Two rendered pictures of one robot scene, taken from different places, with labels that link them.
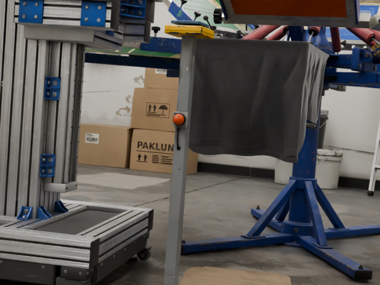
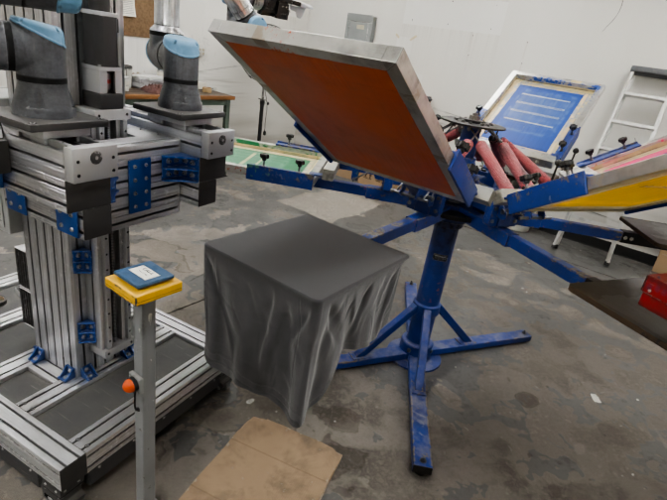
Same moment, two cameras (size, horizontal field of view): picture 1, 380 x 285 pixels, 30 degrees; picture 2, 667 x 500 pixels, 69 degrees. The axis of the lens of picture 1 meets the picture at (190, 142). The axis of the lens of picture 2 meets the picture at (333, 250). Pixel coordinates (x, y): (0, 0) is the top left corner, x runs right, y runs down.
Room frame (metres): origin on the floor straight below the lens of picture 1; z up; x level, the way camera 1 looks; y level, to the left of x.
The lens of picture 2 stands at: (1.45, -0.65, 1.54)
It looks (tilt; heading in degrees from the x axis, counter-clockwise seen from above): 23 degrees down; 14
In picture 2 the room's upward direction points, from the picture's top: 9 degrees clockwise
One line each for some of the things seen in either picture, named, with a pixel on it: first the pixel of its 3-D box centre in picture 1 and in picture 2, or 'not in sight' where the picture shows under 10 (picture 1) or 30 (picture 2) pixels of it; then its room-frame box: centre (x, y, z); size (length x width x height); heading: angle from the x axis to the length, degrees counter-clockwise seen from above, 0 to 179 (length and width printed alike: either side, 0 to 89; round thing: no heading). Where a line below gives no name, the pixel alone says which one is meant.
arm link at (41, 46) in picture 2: not in sight; (36, 47); (2.50, 0.46, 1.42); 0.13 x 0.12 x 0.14; 143
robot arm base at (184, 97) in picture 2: not in sight; (180, 92); (3.00, 0.36, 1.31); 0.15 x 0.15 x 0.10
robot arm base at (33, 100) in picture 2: not in sight; (43, 94); (2.51, 0.46, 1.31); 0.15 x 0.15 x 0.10
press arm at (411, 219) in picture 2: not in sight; (387, 233); (3.25, -0.42, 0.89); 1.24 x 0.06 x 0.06; 160
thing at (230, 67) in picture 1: (242, 99); (252, 333); (2.57, -0.18, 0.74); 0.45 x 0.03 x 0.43; 70
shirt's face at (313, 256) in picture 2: not in sight; (311, 249); (2.78, -0.25, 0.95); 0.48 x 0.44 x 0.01; 160
